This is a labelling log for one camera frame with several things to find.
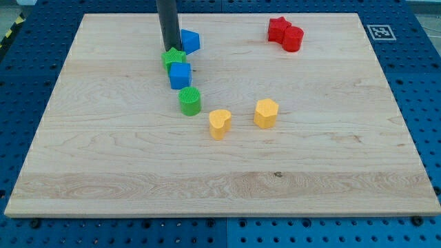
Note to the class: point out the blue triangle block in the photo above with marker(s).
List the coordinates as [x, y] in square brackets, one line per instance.
[190, 41]

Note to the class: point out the green star block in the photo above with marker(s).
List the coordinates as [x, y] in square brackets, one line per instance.
[172, 56]

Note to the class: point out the red star block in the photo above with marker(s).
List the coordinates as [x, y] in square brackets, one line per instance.
[276, 29]

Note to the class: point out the yellow heart block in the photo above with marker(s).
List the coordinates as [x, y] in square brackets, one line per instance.
[219, 123]

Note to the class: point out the green cylinder block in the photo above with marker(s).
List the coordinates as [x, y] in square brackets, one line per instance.
[190, 101]

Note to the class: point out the yellow hexagon block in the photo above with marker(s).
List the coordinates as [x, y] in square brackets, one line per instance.
[265, 114]

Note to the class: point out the blue cube block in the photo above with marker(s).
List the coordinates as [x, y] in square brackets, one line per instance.
[180, 75]

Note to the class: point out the light wooden board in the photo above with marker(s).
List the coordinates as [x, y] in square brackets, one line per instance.
[113, 143]

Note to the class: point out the red cylinder block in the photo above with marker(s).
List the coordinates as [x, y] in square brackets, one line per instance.
[292, 39]

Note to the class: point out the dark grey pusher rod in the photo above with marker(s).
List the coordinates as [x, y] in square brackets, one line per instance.
[168, 18]

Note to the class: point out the white fiducial marker tag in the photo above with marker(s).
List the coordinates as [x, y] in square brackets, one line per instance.
[381, 32]

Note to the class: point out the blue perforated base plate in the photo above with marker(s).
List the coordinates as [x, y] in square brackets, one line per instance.
[34, 59]

